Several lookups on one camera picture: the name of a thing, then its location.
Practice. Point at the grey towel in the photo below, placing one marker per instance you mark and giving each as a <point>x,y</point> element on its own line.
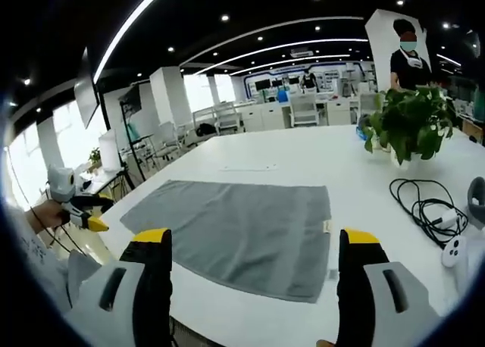
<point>242,229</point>

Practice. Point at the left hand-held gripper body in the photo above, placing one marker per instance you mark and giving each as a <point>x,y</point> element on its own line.
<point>62,184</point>

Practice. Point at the white charger adapter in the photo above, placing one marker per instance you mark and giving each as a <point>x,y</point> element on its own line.
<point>447,217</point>

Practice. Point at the small green plant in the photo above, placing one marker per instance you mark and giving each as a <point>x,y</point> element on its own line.
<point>94,155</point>

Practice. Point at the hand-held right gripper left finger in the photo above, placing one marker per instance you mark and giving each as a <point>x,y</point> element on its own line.
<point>113,309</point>

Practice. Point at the person's left hand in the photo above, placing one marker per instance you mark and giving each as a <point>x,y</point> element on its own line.
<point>47,216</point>

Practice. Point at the green potted plant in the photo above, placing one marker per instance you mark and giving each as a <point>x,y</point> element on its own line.
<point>409,123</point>

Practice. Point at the hanging flat screen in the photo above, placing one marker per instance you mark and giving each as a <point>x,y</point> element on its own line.
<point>86,93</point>

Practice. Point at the white handheld controller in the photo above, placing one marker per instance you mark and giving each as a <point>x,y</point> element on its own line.
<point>454,251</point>

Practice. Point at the person's right hand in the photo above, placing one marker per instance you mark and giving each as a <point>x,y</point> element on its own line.
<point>325,343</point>

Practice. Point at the white office chair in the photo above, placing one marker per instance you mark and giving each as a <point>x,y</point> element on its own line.
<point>168,140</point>
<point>227,117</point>
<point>304,110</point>

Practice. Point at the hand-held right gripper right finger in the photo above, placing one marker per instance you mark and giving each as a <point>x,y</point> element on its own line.
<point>379,309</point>

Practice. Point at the black tripod stand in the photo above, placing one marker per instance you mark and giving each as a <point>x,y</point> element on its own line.
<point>130,142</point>

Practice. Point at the white table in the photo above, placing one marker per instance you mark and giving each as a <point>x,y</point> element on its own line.
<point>303,154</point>

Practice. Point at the blue packet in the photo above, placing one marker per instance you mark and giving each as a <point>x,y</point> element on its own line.
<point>361,132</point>

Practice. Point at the white standing panel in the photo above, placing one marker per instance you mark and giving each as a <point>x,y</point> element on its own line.
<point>380,47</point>

